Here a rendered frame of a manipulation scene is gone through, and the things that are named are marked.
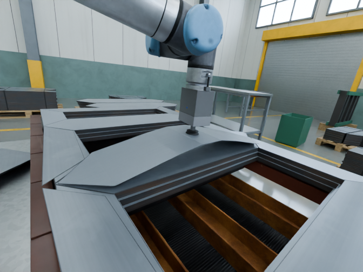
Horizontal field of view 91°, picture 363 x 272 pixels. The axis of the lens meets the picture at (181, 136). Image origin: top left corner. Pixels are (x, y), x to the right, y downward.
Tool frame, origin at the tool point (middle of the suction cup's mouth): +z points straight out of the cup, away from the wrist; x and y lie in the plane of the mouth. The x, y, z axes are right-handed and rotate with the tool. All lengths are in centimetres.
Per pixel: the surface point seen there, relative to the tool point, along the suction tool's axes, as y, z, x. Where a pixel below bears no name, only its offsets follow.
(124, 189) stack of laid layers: -11.8, 5.5, 24.4
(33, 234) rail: -13.3, 9.1, 39.5
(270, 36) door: 526, -228, -750
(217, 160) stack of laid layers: -8.1, 5.3, -5.0
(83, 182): -7.4, 4.7, 31.6
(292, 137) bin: 119, 72, -330
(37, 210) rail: -7.3, 9.1, 39.7
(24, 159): 42, 20, 50
